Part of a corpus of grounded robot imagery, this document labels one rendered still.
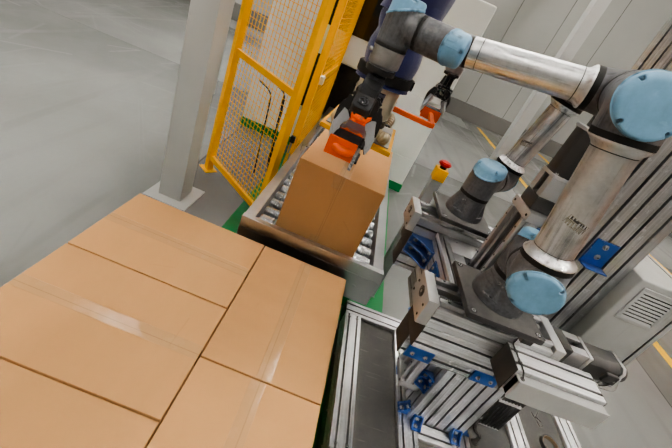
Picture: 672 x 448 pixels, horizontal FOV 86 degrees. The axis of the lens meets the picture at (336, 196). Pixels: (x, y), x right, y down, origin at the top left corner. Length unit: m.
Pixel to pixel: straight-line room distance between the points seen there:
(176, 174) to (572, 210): 2.27
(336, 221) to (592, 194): 1.08
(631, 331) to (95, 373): 1.57
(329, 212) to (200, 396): 0.87
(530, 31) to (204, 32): 9.29
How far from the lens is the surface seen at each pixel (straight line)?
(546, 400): 1.21
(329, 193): 1.60
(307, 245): 1.67
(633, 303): 1.44
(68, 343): 1.29
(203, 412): 1.18
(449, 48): 0.83
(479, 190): 1.47
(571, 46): 4.50
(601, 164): 0.85
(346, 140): 0.89
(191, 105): 2.40
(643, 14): 11.80
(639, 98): 0.82
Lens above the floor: 1.59
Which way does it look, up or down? 27 degrees down
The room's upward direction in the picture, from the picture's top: 24 degrees clockwise
